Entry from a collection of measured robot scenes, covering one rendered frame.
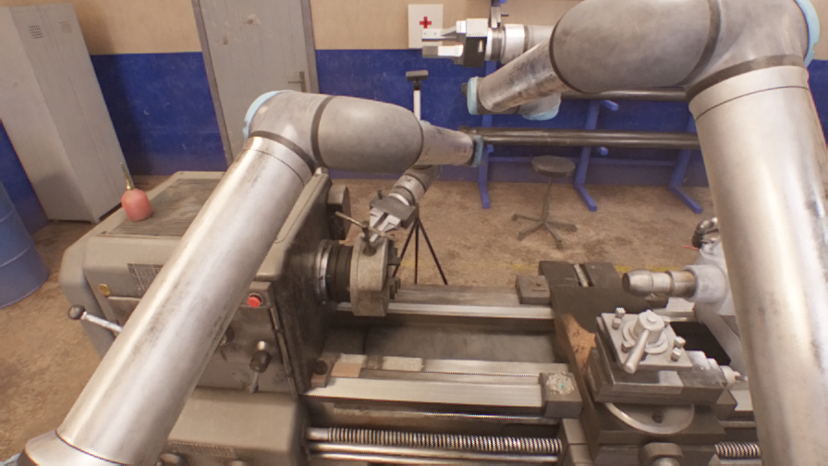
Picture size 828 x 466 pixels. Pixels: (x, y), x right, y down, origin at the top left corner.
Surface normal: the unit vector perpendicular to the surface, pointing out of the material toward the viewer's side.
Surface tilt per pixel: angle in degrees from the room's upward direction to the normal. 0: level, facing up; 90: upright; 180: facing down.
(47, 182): 90
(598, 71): 119
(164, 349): 54
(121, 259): 45
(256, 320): 90
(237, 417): 32
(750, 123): 65
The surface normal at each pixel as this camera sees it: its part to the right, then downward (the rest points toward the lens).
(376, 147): 0.37, 0.38
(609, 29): -0.68, 0.10
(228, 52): -0.07, 0.48
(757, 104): -0.59, -0.13
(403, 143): 0.65, 0.28
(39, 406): 0.00, -0.88
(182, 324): 0.54, -0.24
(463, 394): -0.04, -0.43
